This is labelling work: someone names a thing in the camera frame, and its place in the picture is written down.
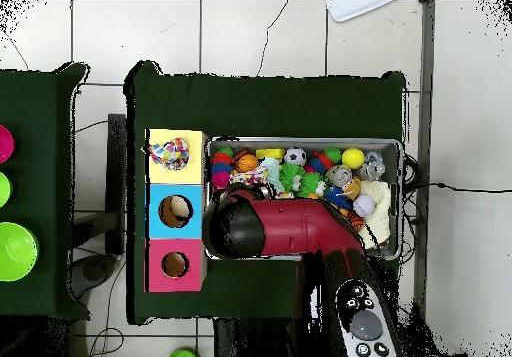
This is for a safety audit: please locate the green spiky rubber ball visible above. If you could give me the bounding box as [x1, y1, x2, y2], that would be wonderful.
[278, 162, 303, 192]

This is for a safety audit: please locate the white tray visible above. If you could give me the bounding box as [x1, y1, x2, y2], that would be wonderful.
[325, 0, 397, 23]

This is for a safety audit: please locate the black power cable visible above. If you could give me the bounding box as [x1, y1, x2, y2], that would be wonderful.
[403, 181, 512, 195]

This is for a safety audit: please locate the grey plastic robot toy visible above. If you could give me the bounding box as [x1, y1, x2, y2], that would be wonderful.
[357, 150, 387, 182]

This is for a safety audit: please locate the shallow silver mesh bin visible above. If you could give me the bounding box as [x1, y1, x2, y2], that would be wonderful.
[204, 136, 403, 261]

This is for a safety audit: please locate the multicolour spiky caterpillar toy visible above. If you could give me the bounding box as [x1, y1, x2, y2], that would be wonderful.
[210, 144, 235, 189]

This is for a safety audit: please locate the large green bowl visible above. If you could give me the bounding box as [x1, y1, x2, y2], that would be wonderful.
[0, 221, 40, 283]

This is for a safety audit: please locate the yellow foam wedge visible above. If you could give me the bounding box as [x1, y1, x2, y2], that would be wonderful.
[255, 147, 287, 160]

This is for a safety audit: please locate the black stand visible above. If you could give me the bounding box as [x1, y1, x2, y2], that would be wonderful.
[71, 112, 128, 256]

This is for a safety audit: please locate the wooden box with three holes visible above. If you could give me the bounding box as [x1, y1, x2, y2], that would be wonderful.
[144, 128, 209, 294]

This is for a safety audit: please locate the grey metal post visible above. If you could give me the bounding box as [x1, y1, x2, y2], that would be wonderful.
[411, 0, 436, 314]

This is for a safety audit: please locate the small green bowl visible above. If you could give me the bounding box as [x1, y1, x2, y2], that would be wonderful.
[0, 171, 12, 209]

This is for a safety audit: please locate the dark green tablecloth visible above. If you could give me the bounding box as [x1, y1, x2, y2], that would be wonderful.
[125, 60, 407, 328]
[0, 62, 90, 320]

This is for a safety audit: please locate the small soccer ball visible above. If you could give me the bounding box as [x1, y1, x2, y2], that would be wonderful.
[282, 146, 308, 167]

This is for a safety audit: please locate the green spiky toy with eyes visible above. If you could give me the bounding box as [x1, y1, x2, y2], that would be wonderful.
[299, 172, 326, 198]

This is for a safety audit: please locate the grey rounded stand foot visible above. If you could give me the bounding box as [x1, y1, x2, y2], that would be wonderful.
[69, 252, 118, 299]

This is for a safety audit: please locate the pink bowl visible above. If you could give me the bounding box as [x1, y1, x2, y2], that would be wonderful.
[0, 124, 16, 165]

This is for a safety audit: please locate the white baseball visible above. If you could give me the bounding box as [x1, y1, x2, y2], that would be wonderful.
[352, 193, 377, 218]

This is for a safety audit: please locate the yellow ball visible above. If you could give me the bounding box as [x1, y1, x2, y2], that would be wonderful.
[341, 147, 366, 171]

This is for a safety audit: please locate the mint green cloth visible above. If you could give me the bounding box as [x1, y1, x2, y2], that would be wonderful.
[261, 157, 286, 193]

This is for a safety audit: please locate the orange mini basketball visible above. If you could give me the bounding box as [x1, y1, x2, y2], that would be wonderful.
[234, 153, 260, 174]

